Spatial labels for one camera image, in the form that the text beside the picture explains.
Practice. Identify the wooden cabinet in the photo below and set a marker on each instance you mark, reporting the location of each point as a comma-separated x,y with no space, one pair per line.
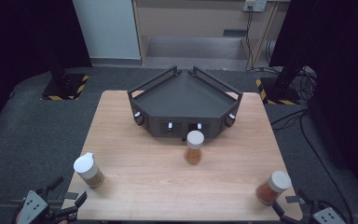
199,21

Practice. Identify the person's left hand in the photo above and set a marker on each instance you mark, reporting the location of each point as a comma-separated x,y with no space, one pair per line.
63,221

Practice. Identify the black curtain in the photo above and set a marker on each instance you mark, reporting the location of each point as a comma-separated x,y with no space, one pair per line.
18,37
341,62

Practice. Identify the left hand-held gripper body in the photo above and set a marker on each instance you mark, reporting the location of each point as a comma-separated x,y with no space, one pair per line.
32,207

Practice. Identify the dark grey corner rack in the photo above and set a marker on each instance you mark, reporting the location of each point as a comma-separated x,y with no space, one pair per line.
183,99

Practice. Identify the red spice jar white lid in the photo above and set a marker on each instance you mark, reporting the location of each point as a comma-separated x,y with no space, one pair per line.
273,186

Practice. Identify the white panel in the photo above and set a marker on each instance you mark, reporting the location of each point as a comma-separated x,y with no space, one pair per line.
107,28

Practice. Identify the orange spice jar white lid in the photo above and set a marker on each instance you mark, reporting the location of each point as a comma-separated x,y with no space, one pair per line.
194,147

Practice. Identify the brown spice jar flip lid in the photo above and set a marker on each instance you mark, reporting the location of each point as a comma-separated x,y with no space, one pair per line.
88,171

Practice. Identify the white power strip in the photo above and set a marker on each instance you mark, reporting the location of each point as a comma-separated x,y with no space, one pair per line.
254,5

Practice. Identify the grey tape piece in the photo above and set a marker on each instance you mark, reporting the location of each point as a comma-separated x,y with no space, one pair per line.
71,195
292,199

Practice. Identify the striped black stand base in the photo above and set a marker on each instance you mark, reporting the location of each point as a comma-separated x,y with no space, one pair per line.
63,87
278,91

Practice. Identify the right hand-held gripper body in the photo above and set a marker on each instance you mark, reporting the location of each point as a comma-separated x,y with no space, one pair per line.
327,216

